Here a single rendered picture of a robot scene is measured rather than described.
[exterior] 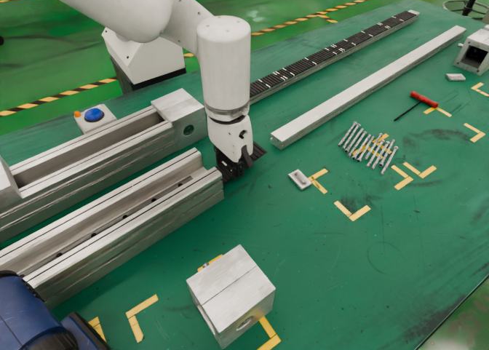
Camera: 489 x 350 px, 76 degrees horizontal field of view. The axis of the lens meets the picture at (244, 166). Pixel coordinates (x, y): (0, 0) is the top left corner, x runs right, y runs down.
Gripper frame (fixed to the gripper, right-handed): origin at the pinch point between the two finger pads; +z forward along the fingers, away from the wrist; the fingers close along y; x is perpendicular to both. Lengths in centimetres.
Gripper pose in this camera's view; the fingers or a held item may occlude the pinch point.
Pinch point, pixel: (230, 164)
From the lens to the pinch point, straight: 70.9
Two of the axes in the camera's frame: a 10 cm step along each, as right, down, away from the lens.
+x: -7.7, 4.7, -4.3
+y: -6.4, -5.7, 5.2
